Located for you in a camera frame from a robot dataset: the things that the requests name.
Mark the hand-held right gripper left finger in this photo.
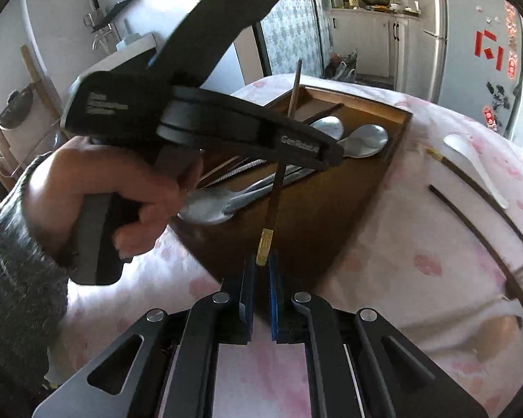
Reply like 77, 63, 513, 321
32, 250, 258, 418

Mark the person's left forearm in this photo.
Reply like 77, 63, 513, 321
0, 152, 73, 401

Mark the person's left hand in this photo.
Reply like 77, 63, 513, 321
24, 135, 203, 266

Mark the grey refrigerator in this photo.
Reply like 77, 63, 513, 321
423, 0, 523, 140

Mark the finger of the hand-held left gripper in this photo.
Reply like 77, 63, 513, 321
157, 87, 346, 170

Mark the spade-shaped metal spoon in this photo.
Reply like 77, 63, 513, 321
309, 115, 345, 141

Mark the small metal spoon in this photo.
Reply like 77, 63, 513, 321
178, 174, 280, 226

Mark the white kitchen cabinet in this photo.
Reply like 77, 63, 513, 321
330, 8, 424, 92

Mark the wooden stand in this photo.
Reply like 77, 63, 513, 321
0, 44, 68, 210

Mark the brown wooden tray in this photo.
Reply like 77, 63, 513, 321
170, 85, 414, 290

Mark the patterned sliding door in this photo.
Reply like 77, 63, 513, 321
253, 0, 333, 80

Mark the white ceramic spoon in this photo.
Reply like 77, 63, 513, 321
444, 134, 509, 209

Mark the white sink basin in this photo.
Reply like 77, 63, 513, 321
76, 32, 158, 96

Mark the dark hanging pan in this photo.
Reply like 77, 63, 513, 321
0, 89, 35, 130

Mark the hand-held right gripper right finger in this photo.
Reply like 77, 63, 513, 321
268, 250, 491, 418

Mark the metal faucet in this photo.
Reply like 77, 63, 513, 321
91, 25, 115, 51

